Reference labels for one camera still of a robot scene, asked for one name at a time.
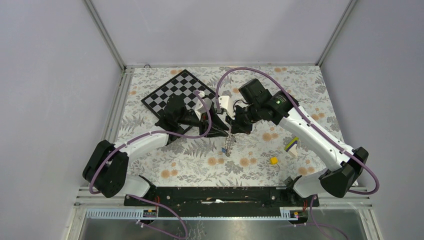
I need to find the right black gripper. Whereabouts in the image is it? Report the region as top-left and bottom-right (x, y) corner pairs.
(225, 102), (262, 135)

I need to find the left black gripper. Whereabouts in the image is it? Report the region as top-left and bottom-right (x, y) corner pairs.
(176, 105), (230, 138)

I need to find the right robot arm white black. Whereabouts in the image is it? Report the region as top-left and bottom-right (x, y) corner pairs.
(227, 78), (369, 206)

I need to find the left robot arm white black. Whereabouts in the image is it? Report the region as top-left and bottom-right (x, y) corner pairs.
(82, 91), (229, 206)

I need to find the floral table mat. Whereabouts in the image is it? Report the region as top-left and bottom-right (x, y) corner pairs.
(117, 66), (342, 187)

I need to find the yellow cube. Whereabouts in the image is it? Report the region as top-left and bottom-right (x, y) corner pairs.
(269, 157), (279, 165)

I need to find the black white chessboard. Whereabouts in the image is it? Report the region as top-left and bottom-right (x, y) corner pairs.
(141, 70), (229, 137)

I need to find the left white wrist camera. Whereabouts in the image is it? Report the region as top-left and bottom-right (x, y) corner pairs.
(194, 97), (212, 120)

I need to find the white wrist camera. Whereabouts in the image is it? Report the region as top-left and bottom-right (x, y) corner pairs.
(194, 97), (212, 120)
(216, 95), (236, 120)

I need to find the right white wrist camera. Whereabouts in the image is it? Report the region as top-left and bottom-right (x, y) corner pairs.
(216, 95), (236, 120)

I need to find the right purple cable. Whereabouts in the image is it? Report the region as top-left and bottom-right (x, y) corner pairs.
(215, 67), (381, 240)

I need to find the purple cable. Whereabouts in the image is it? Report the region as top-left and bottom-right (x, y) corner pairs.
(215, 67), (381, 240)
(88, 90), (213, 239)

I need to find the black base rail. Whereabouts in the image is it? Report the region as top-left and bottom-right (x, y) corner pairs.
(123, 186), (320, 213)

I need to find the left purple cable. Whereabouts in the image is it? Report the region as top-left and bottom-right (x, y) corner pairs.
(88, 90), (213, 239)

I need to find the white cable duct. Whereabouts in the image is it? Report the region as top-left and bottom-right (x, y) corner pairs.
(85, 207), (299, 221)

